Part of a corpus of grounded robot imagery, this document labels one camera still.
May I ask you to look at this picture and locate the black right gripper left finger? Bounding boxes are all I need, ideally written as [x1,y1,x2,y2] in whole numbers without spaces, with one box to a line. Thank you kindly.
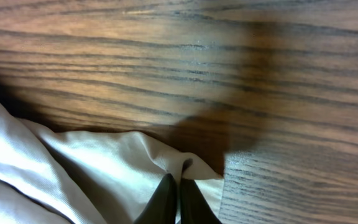
[134,174,177,224]

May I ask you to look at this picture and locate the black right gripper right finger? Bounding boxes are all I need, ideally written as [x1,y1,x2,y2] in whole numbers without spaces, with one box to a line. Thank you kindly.
[180,179,221,224]

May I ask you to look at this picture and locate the beige cotton shorts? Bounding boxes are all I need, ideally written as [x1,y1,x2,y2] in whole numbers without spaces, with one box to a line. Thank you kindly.
[0,104,224,223]

